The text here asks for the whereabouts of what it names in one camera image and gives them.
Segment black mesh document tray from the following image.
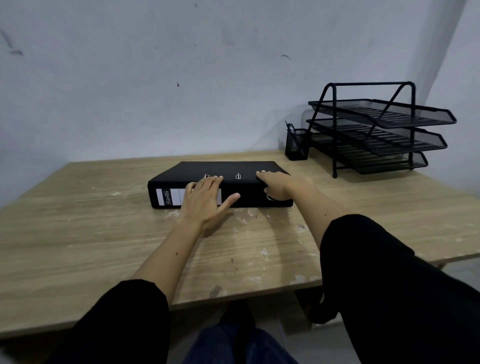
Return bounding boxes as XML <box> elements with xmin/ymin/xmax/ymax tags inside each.
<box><xmin>306</xmin><ymin>119</ymin><xmax>448</xmax><ymax>156</ymax></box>
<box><xmin>310</xmin><ymin>139</ymin><xmax>429</xmax><ymax>175</ymax></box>
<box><xmin>308</xmin><ymin>98</ymin><xmax>457</xmax><ymax>130</ymax></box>

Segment black sleeve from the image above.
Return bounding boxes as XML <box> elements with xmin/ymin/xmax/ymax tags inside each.
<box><xmin>45</xmin><ymin>279</ymin><xmax>171</xmax><ymax>364</ymax></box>
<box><xmin>308</xmin><ymin>214</ymin><xmax>480</xmax><ymax>364</ymax></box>

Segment person's right forearm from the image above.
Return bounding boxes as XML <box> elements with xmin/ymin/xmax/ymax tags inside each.
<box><xmin>290</xmin><ymin>181</ymin><xmax>355</xmax><ymax>250</ymax></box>

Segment black right sleeve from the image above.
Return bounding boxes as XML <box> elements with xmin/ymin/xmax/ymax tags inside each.
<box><xmin>308</xmin><ymin>214</ymin><xmax>480</xmax><ymax>364</ymax></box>

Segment person's left hand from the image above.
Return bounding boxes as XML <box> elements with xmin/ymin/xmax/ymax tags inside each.
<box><xmin>179</xmin><ymin>175</ymin><xmax>241</xmax><ymax>236</ymax></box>

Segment black metal tray rack frame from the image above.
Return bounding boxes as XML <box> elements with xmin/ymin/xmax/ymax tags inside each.
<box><xmin>307</xmin><ymin>81</ymin><xmax>418</xmax><ymax>179</ymax></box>

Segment blue jeans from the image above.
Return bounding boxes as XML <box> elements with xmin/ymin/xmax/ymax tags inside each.
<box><xmin>183</xmin><ymin>322</ymin><xmax>299</xmax><ymax>364</ymax></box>

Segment person's right hand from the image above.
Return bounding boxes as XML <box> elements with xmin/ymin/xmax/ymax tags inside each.
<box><xmin>256</xmin><ymin>170</ymin><xmax>315</xmax><ymax>202</ymax></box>

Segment black left sleeve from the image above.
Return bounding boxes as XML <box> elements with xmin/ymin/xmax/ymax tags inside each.
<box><xmin>45</xmin><ymin>279</ymin><xmax>171</xmax><ymax>364</ymax></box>

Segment person's left forearm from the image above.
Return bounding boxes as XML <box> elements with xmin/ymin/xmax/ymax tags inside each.
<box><xmin>131</xmin><ymin>219</ymin><xmax>205</xmax><ymax>306</ymax></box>

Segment black mesh pen holder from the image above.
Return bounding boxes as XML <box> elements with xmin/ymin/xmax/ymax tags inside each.
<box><xmin>284</xmin><ymin>128</ymin><xmax>311</xmax><ymax>161</ymax></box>

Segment black lever arch binder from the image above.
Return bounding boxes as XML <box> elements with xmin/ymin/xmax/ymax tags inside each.
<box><xmin>147</xmin><ymin>161</ymin><xmax>294</xmax><ymax>210</ymax></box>

